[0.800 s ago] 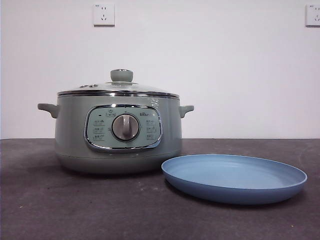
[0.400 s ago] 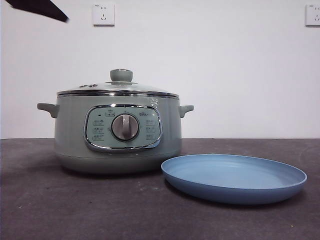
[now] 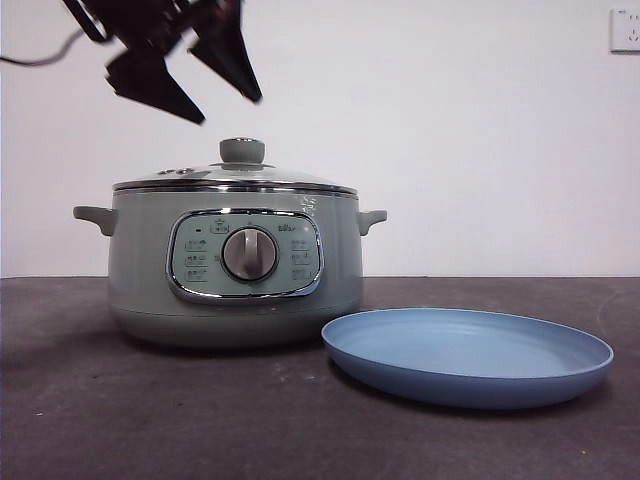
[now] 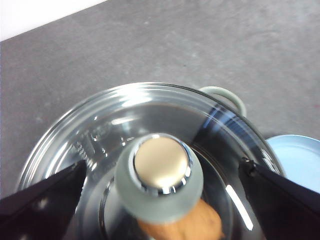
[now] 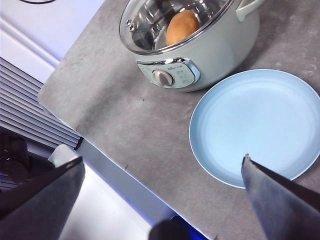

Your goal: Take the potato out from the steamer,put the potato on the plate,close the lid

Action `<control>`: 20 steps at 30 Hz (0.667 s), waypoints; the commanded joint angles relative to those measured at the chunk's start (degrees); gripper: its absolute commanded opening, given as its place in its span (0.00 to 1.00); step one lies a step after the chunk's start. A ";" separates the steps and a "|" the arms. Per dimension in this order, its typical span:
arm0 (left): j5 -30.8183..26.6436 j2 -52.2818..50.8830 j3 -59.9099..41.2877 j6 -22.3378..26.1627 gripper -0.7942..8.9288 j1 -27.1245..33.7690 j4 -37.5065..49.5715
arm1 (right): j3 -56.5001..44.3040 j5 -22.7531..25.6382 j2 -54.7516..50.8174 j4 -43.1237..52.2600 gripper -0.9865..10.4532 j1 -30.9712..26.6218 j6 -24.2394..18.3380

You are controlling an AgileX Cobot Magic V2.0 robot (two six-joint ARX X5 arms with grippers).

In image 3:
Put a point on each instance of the white wall socket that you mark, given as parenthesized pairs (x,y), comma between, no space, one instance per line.
(626,30)

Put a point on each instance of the pale green electric steamer pot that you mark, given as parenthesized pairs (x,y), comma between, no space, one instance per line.
(142,250)

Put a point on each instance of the blue round plate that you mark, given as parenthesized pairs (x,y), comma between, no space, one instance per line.
(450,385)

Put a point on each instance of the glass lid with green knob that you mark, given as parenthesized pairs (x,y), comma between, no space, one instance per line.
(277,177)

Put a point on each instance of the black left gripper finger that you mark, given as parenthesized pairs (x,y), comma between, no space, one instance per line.
(230,55)
(150,82)

